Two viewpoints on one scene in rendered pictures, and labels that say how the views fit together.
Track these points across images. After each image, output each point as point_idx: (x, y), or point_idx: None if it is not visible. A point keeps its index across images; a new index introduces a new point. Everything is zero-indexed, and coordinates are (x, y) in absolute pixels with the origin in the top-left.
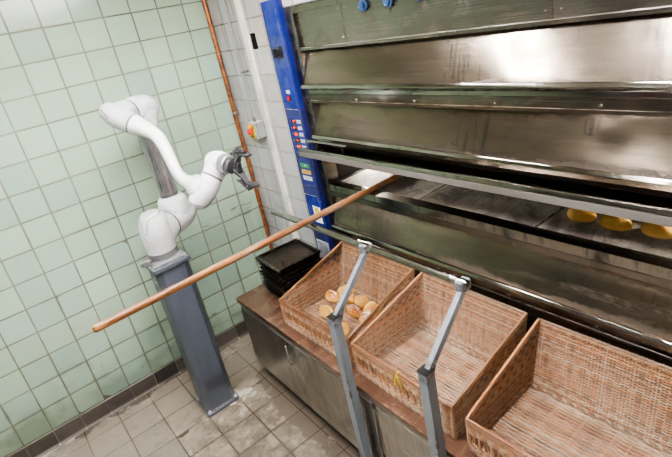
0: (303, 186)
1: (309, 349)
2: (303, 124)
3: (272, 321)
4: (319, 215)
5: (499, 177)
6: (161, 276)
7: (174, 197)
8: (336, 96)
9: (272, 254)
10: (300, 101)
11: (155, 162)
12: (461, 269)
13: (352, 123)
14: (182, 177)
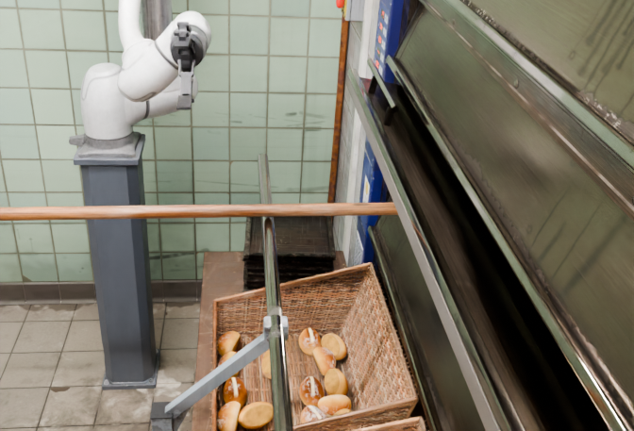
0: (366, 136)
1: (195, 408)
2: (389, 27)
3: (204, 323)
4: (287, 210)
5: (561, 387)
6: (86, 170)
7: None
8: None
9: (274, 219)
10: None
11: None
12: None
13: (438, 67)
14: (126, 35)
